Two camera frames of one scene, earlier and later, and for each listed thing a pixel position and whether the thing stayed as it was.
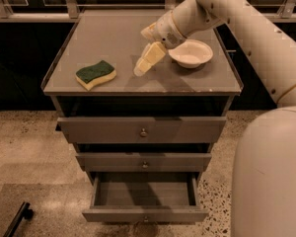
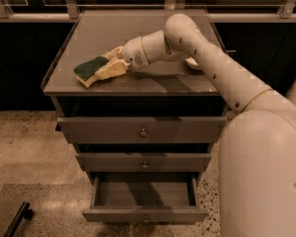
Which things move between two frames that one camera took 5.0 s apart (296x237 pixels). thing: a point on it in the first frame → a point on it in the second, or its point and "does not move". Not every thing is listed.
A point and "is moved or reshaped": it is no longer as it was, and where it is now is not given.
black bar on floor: (23, 212) does not move
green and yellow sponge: (91, 76) is moved or reshaped
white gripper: (165, 30) → (132, 53)
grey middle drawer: (144, 161) does not move
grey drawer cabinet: (144, 139) does not move
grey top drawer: (142, 129) does not move
